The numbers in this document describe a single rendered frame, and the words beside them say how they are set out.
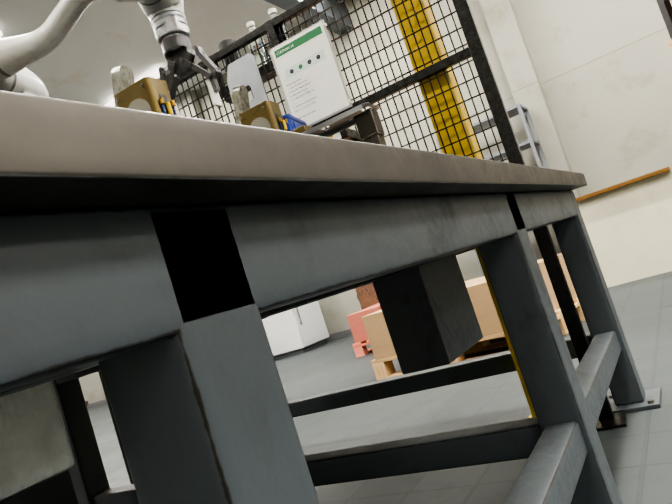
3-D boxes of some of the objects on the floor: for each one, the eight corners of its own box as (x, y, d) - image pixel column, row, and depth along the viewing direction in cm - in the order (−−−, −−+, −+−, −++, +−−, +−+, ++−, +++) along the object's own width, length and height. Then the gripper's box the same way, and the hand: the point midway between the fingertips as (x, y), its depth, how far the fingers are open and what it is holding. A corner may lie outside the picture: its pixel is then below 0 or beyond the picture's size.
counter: (695, 239, 603) (671, 172, 608) (705, 263, 414) (669, 166, 419) (625, 258, 637) (602, 195, 642) (604, 289, 448) (572, 199, 453)
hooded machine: (333, 340, 829) (300, 239, 840) (307, 352, 771) (272, 243, 781) (290, 352, 867) (260, 255, 878) (263, 364, 808) (230, 260, 819)
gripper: (130, 58, 157) (153, 134, 156) (201, 13, 146) (226, 94, 145) (150, 64, 164) (173, 137, 162) (219, 21, 153) (244, 99, 152)
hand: (197, 112), depth 154 cm, fingers open, 13 cm apart
